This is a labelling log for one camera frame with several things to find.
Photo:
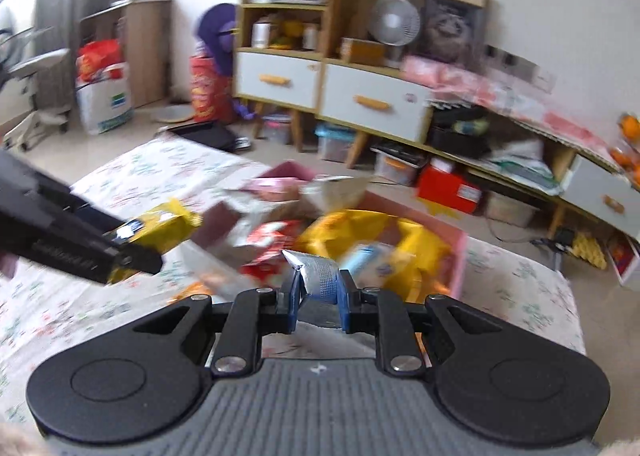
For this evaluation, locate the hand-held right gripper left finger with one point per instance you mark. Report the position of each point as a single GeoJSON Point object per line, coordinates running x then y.
{"type": "Point", "coordinates": [295, 311]}

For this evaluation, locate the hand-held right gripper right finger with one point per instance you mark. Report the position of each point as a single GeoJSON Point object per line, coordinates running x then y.
{"type": "Point", "coordinates": [344, 301]}

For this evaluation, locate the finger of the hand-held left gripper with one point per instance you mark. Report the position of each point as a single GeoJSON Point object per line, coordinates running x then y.
{"type": "Point", "coordinates": [140, 260]}
{"type": "Point", "coordinates": [95, 213]}

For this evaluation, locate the yellow snack packet blue print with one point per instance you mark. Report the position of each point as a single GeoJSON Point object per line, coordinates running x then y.
{"type": "Point", "coordinates": [170, 226]}

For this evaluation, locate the red snack packet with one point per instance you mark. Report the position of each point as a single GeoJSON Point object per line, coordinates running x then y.
{"type": "Point", "coordinates": [270, 246]}

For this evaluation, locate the pink cardboard box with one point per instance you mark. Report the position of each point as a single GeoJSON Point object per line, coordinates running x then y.
{"type": "Point", "coordinates": [450, 256]}

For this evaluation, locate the white shopping bag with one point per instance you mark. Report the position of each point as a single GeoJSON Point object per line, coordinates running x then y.
{"type": "Point", "coordinates": [105, 96]}

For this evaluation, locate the black flat case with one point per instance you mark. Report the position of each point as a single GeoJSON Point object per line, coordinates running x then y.
{"type": "Point", "coordinates": [205, 136]}

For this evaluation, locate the white chair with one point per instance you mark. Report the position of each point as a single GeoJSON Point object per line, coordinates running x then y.
{"type": "Point", "coordinates": [40, 86]}

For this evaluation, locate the clear storage box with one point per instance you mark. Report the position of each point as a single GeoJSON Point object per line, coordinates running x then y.
{"type": "Point", "coordinates": [399, 168]}
{"type": "Point", "coordinates": [335, 142]}

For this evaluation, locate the red cardboard box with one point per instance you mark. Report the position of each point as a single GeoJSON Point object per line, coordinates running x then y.
{"type": "Point", "coordinates": [450, 188]}

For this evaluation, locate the red paper bag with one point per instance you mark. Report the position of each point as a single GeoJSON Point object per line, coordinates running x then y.
{"type": "Point", "coordinates": [210, 91]}

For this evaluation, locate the wooden desk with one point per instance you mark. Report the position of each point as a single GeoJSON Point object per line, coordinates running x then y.
{"type": "Point", "coordinates": [145, 51]}

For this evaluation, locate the black device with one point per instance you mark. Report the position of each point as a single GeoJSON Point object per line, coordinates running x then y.
{"type": "Point", "coordinates": [460, 128]}

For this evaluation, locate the purple plush toy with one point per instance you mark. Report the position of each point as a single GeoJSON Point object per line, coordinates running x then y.
{"type": "Point", "coordinates": [220, 36]}

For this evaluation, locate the stack of papers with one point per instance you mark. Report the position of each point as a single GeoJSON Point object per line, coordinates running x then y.
{"type": "Point", "coordinates": [520, 163]}

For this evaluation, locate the wooden shelf cabinet white drawer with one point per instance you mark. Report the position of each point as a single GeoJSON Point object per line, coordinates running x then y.
{"type": "Point", "coordinates": [280, 78]}

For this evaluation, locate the yellow foam pad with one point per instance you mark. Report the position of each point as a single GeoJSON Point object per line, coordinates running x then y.
{"type": "Point", "coordinates": [589, 250]}

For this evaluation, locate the pink cloth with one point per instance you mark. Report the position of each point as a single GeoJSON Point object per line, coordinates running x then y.
{"type": "Point", "coordinates": [475, 83]}

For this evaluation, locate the long low cabinet white drawers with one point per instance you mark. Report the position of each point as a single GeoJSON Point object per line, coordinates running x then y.
{"type": "Point", "coordinates": [595, 191]}

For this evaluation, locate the white desk fan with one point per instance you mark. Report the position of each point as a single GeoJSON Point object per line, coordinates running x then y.
{"type": "Point", "coordinates": [396, 26]}

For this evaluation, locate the white printed carton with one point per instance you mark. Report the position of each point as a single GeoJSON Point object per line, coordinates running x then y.
{"type": "Point", "coordinates": [626, 261]}

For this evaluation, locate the framed picture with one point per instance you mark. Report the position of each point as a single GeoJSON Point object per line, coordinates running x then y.
{"type": "Point", "coordinates": [452, 23]}

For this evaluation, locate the orange fruit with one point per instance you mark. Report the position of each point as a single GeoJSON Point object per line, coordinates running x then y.
{"type": "Point", "coordinates": [631, 128]}
{"type": "Point", "coordinates": [625, 158]}

